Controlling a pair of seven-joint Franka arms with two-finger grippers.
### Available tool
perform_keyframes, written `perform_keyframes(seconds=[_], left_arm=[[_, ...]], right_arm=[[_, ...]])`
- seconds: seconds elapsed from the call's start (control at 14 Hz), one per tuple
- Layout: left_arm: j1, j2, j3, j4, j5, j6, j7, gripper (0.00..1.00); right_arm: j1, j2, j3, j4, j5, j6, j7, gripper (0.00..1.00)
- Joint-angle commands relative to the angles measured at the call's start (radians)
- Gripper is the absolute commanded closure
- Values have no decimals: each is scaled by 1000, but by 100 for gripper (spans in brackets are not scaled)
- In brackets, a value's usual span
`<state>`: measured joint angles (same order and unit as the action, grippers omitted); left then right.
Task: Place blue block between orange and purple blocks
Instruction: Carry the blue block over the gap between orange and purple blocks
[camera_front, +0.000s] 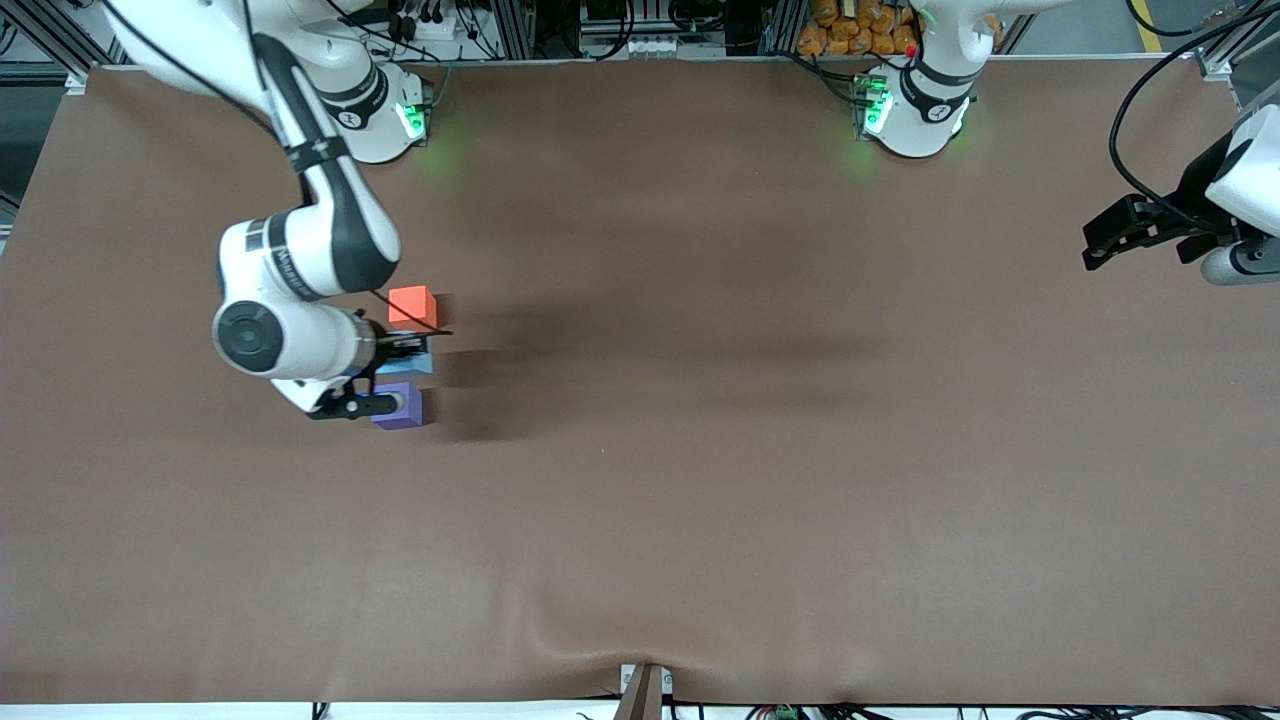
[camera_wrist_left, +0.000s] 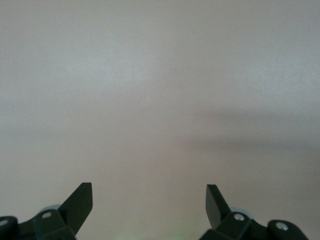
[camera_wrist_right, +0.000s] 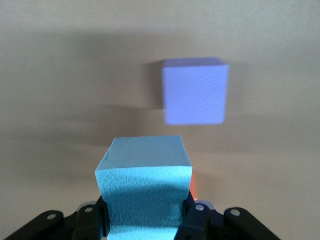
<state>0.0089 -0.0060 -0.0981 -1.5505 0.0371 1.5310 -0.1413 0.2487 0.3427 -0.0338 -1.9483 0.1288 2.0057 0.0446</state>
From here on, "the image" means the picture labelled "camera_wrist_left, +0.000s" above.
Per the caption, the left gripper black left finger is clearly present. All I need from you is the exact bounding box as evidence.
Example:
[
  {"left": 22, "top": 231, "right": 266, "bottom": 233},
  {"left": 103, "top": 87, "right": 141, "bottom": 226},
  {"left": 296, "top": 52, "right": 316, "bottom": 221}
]
[{"left": 0, "top": 182, "right": 94, "bottom": 240}]

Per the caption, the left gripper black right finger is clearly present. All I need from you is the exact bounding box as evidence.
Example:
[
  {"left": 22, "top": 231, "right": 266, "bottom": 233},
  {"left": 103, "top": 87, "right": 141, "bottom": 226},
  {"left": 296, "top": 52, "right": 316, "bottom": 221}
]
[{"left": 199, "top": 184, "right": 309, "bottom": 240}]

